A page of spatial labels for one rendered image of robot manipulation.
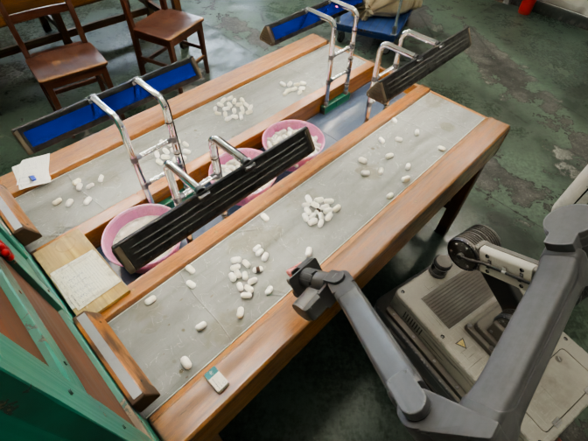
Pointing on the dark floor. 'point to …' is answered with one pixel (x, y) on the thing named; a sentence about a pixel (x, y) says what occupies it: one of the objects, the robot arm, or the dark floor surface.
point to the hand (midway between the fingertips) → (289, 272)
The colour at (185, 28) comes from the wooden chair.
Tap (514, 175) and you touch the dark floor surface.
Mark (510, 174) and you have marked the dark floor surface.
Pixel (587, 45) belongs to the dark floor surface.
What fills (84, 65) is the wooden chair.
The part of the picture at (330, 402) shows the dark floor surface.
